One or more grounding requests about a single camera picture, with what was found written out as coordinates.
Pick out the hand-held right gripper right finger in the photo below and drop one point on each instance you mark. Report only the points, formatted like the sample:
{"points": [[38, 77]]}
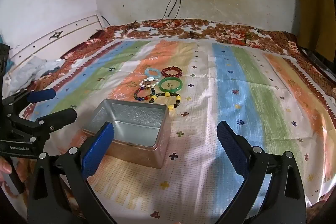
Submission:
{"points": [[231, 145]]}

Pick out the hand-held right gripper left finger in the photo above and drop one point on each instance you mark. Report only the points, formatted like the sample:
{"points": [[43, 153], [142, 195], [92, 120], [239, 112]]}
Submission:
{"points": [[98, 150]]}

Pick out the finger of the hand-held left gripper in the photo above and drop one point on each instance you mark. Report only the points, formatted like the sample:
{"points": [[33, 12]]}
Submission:
{"points": [[60, 116], [42, 95]]}

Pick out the silver metal tin box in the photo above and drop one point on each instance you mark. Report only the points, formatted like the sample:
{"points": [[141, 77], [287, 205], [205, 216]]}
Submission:
{"points": [[131, 113]]}

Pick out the green jade bangle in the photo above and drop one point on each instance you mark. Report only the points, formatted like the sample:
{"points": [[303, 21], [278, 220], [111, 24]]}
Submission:
{"points": [[160, 85]]}

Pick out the person's left hand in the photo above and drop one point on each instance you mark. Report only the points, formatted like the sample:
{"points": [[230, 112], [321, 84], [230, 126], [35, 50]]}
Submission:
{"points": [[4, 166]]}

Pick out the grey blue clothes pile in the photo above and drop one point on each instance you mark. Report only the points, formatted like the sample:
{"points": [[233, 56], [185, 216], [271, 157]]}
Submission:
{"points": [[34, 66]]}

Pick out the striped pastel blanket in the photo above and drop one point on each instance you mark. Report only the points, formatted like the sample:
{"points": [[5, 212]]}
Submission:
{"points": [[236, 108]]}

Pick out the white headboard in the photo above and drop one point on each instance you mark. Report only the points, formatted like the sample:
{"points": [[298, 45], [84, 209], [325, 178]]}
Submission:
{"points": [[52, 37]]}

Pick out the yellow curtain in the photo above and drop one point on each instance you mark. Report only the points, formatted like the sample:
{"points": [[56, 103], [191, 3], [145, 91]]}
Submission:
{"points": [[312, 3]]}

